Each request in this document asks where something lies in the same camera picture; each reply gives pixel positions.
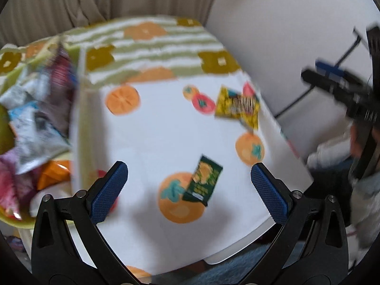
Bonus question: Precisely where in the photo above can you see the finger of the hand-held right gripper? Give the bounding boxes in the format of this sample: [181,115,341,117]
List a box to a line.
[301,69,352,96]
[315,61,366,84]

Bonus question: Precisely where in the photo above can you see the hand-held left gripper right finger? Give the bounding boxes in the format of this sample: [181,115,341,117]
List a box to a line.
[240,162,350,285]

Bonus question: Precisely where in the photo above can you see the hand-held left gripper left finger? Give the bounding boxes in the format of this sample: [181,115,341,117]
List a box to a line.
[31,160,141,285]

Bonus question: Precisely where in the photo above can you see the cream orange stick snack bag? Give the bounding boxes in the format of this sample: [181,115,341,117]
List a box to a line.
[37,160,72,191]

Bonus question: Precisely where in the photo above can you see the dark green snack packet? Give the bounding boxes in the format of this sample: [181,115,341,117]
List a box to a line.
[182,154,224,207]

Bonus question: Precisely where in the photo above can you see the white snack bag yellow edge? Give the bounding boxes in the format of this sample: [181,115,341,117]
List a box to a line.
[8,100,72,176]

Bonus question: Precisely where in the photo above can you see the yellow snack packet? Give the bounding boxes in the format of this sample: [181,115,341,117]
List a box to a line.
[214,85,261,132]

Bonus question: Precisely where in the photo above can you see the yellow green basket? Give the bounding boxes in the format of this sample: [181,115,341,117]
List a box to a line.
[0,37,87,230]

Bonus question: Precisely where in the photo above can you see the pink marshmallow snack bag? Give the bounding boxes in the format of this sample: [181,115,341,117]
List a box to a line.
[0,150,24,221]

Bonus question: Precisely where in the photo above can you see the silver corn roll snack bag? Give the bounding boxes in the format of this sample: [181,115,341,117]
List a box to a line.
[0,73,52,110]

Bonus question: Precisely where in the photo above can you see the person's right forearm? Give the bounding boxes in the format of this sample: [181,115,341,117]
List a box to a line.
[353,172,380,248]

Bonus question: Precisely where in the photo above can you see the white fuzzy clothing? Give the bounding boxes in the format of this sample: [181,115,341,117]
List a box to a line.
[307,131,357,170]

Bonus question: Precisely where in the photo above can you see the orange fruit print tablecloth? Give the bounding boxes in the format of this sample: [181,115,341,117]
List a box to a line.
[0,15,315,276]

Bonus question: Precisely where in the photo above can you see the dark red snack bag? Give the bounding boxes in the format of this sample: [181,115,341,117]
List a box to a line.
[44,46,79,97]

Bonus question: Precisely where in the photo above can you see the thin black cable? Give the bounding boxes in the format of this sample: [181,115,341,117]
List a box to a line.
[274,27,363,119]

